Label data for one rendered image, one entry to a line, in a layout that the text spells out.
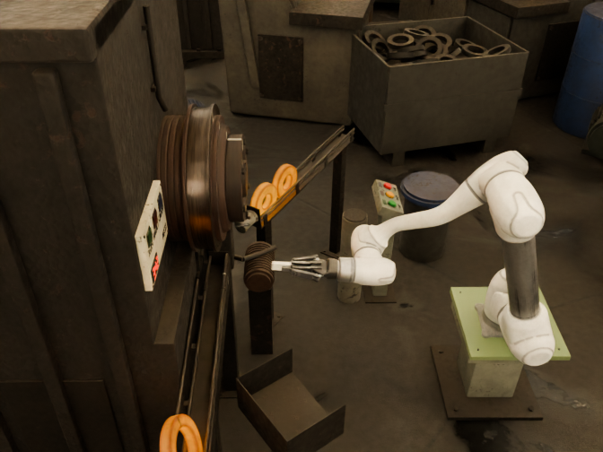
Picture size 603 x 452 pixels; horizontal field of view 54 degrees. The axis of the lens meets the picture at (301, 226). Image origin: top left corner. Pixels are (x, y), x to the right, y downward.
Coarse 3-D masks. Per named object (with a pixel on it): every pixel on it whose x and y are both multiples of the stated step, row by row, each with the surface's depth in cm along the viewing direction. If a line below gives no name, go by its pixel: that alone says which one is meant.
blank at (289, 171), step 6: (282, 168) 258; (288, 168) 259; (294, 168) 263; (276, 174) 256; (282, 174) 256; (288, 174) 260; (294, 174) 265; (276, 180) 256; (282, 180) 258; (288, 180) 266; (294, 180) 267; (276, 186) 256; (282, 186) 259; (288, 186) 265; (282, 192) 261
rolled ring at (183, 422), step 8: (176, 416) 157; (184, 416) 160; (168, 424) 154; (176, 424) 155; (184, 424) 159; (192, 424) 163; (168, 432) 151; (176, 432) 153; (184, 432) 162; (192, 432) 162; (160, 440) 151; (168, 440) 150; (176, 440) 152; (192, 440) 163; (200, 440) 165; (160, 448) 149; (168, 448) 149; (176, 448) 151; (192, 448) 163; (200, 448) 164
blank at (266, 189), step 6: (258, 186) 249; (264, 186) 248; (270, 186) 251; (258, 192) 247; (264, 192) 248; (270, 192) 253; (276, 192) 257; (252, 198) 247; (258, 198) 246; (270, 198) 256; (276, 198) 259; (252, 204) 248; (258, 204) 248; (264, 204) 256; (270, 204) 256; (264, 210) 253
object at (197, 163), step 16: (192, 112) 177; (208, 112) 175; (192, 128) 171; (208, 128) 170; (192, 144) 169; (208, 144) 168; (192, 160) 168; (208, 160) 167; (192, 176) 167; (208, 176) 167; (192, 192) 168; (208, 192) 167; (192, 208) 170; (208, 208) 169; (192, 224) 173; (208, 224) 172; (208, 240) 179
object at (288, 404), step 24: (288, 360) 186; (240, 384) 173; (264, 384) 185; (288, 384) 187; (240, 408) 181; (264, 408) 180; (288, 408) 181; (312, 408) 181; (264, 432) 171; (288, 432) 174; (312, 432) 164; (336, 432) 173
